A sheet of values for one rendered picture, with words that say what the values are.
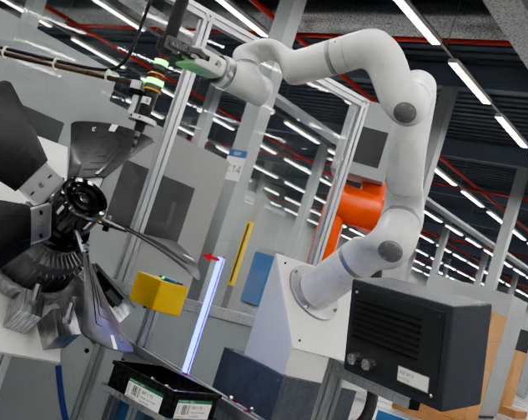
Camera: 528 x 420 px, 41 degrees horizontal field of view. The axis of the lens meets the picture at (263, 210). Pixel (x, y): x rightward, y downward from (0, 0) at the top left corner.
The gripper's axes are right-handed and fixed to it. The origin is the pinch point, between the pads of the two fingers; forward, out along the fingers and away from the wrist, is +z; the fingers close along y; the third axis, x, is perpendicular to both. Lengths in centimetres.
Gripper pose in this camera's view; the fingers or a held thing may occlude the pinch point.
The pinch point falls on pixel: (168, 44)
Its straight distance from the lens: 181.4
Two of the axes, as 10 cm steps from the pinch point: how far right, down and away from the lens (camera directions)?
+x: 3.0, -9.5, 0.8
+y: -5.7, -1.1, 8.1
